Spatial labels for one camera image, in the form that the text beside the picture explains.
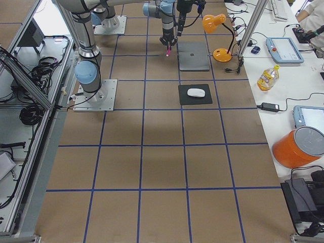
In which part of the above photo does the orange desk lamp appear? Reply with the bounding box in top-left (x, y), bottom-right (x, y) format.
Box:
top-left (202, 14), bottom-right (233, 63)

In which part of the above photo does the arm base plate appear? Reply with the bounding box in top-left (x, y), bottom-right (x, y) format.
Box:
top-left (94, 16), bottom-right (127, 35)
top-left (72, 79), bottom-right (117, 112)

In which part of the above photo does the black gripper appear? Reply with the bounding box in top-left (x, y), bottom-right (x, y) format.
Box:
top-left (159, 29), bottom-right (177, 47)
top-left (176, 0), bottom-right (194, 36)

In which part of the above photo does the white keyboard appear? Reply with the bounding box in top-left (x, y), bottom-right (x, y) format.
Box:
top-left (269, 0), bottom-right (288, 22)

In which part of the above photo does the pink highlighter pen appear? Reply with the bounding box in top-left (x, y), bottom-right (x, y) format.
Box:
top-left (166, 47), bottom-right (171, 57)

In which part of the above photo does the silver laptop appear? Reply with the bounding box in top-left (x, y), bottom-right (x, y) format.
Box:
top-left (178, 42), bottom-right (210, 72)

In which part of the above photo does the black power adapter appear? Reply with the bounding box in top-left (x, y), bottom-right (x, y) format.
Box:
top-left (257, 102), bottom-right (280, 112)

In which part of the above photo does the yellow drink bottle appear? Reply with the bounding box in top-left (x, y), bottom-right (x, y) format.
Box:
top-left (257, 65), bottom-right (280, 91)

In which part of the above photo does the white computer mouse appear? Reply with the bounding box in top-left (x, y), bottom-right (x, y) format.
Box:
top-left (187, 88), bottom-right (206, 98)

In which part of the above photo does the black mousepad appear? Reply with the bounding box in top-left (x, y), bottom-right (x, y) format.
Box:
top-left (178, 84), bottom-right (213, 105)

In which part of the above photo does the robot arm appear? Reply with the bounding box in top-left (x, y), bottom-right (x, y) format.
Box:
top-left (57, 0), bottom-right (206, 64)
top-left (91, 1), bottom-right (177, 51)

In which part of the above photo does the dark blue pouch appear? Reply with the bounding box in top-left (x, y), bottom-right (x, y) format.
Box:
top-left (251, 46), bottom-right (261, 54)

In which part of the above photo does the lamp power cable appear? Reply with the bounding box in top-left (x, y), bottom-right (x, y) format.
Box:
top-left (223, 40), bottom-right (245, 75)

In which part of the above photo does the blue teach pendant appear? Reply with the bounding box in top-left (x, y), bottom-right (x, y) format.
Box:
top-left (293, 105), bottom-right (323, 133)
top-left (265, 37), bottom-right (304, 64)

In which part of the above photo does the orange cylindrical bin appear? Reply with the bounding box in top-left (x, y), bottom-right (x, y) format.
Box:
top-left (272, 126), bottom-right (323, 169)

